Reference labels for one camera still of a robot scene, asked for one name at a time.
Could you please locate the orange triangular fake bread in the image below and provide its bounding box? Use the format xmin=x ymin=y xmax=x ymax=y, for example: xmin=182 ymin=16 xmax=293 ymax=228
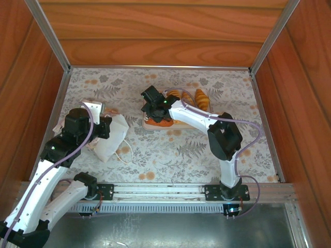
xmin=145 ymin=116 xmax=174 ymax=128

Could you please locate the golden fake croissant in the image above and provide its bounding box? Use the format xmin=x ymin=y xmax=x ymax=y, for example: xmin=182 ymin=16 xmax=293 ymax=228
xmin=194 ymin=88 xmax=210 ymax=112
xmin=180 ymin=90 xmax=196 ymax=106

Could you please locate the cartoon animal paper bag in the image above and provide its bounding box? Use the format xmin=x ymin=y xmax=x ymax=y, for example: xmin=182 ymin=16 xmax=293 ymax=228
xmin=53 ymin=98 xmax=134 ymax=165

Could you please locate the pale pink plastic tray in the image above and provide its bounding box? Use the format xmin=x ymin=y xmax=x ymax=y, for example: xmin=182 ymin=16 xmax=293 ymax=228
xmin=141 ymin=87 xmax=213 ymax=130

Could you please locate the floral patterned tablecloth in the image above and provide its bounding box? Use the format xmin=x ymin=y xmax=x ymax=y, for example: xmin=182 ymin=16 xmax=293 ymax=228
xmin=55 ymin=67 xmax=281 ymax=184

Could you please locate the shiny grey metal sheet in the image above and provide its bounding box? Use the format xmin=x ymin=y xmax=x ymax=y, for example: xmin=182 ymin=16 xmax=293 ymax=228
xmin=38 ymin=213 xmax=297 ymax=248

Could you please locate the small board with green light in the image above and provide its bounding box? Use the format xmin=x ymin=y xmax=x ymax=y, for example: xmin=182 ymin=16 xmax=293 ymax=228
xmin=223 ymin=204 xmax=244 ymax=220

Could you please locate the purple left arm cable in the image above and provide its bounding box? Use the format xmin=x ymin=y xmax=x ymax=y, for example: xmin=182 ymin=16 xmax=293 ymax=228
xmin=1 ymin=101 xmax=95 ymax=246

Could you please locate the aluminium back frame rail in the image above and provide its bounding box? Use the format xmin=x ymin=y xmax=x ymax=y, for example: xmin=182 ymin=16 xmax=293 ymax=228
xmin=69 ymin=65 xmax=251 ymax=71

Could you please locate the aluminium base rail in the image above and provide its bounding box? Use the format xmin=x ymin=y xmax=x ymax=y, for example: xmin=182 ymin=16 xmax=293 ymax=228
xmin=51 ymin=182 xmax=296 ymax=205

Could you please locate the small board with coloured wires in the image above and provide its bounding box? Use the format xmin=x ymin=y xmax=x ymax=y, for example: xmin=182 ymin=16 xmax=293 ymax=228
xmin=77 ymin=204 xmax=104 ymax=220

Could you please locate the aluminium left frame post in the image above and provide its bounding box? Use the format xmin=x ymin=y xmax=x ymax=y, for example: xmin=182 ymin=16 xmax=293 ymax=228
xmin=24 ymin=0 xmax=72 ymax=72

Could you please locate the aluminium frame post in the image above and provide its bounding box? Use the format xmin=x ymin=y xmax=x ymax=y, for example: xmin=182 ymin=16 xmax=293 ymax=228
xmin=248 ymin=0 xmax=302 ymax=74
xmin=24 ymin=0 xmax=72 ymax=72

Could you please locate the grey slotted cable duct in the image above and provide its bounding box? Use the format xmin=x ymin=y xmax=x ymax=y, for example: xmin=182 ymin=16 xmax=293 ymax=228
xmin=69 ymin=203 xmax=224 ymax=214

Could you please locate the aluminium right side rail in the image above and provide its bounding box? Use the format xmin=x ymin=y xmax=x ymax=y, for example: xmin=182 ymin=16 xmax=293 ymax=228
xmin=248 ymin=71 xmax=287 ymax=183

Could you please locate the aluminium right frame post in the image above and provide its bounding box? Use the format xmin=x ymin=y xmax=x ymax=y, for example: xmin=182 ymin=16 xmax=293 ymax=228
xmin=248 ymin=0 xmax=302 ymax=74

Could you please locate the aluminium right floor rail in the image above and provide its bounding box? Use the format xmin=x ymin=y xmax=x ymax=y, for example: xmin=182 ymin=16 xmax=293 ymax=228
xmin=284 ymin=203 xmax=313 ymax=248

